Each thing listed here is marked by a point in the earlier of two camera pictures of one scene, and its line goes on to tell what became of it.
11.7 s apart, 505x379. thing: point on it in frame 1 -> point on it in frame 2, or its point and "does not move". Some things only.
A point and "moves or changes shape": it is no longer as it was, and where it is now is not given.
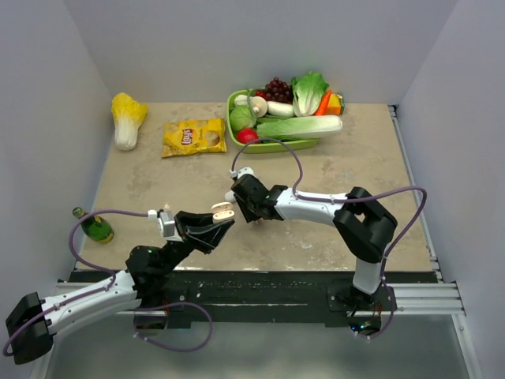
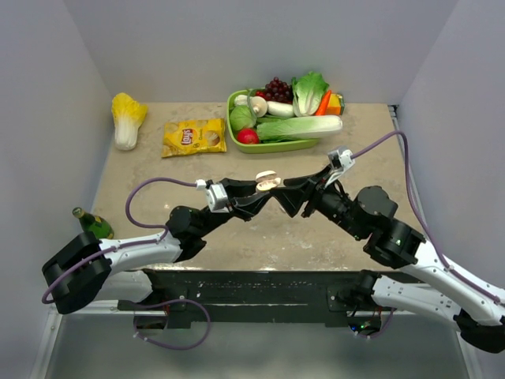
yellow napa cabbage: (128, 114) does not move
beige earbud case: (222, 211) moves or changes shape
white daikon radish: (280, 109) does not move
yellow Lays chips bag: (194, 136) does not move
